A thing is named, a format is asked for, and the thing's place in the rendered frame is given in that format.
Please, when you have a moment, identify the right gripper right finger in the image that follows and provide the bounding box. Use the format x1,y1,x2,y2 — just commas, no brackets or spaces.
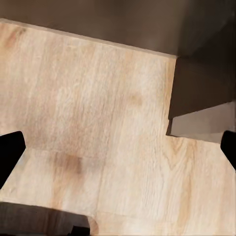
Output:
220,131,236,170

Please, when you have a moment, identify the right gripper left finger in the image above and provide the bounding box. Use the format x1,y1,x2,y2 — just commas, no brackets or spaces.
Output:
0,131,26,189

